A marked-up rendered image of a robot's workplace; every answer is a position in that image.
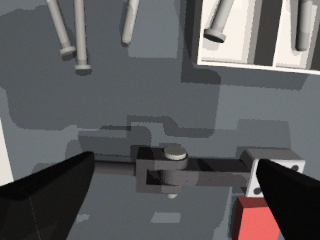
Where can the dark grey flat bar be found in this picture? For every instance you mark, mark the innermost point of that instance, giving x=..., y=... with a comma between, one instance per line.
x=209, y=172

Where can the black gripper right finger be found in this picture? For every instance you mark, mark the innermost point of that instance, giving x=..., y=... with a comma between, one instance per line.
x=293, y=199

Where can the red block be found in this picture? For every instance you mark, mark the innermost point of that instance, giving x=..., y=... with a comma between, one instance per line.
x=253, y=220

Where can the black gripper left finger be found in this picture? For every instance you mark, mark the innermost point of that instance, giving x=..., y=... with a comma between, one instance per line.
x=44, y=205

